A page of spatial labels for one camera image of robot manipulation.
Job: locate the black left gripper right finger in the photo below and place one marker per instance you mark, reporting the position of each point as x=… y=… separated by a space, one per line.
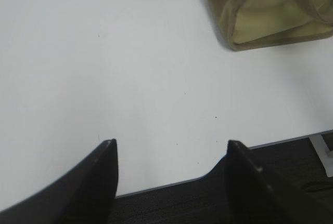
x=257 y=194

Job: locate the white table leg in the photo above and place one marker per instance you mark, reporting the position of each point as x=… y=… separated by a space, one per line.
x=323 y=152

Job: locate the yellow canvas bag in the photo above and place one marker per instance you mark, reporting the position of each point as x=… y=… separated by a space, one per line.
x=250 y=24

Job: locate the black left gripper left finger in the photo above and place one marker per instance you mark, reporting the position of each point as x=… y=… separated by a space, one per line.
x=85 y=194

